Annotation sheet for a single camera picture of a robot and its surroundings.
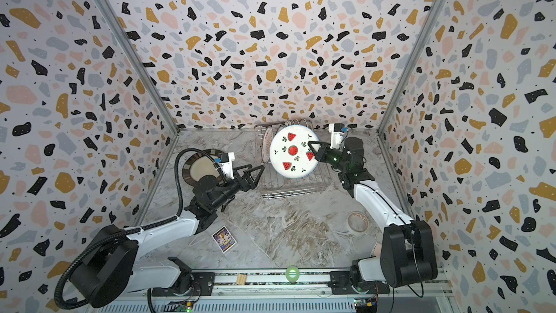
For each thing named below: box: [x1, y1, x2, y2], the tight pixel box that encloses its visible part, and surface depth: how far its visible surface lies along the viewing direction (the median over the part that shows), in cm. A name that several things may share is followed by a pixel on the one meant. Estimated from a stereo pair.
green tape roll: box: [285, 265, 300, 284], surface depth 78 cm
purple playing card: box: [211, 225, 238, 254], surface depth 84 cm
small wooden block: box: [236, 273, 247, 286], surface depth 76 cm
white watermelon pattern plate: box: [269, 124, 318, 179], surface depth 83 cm
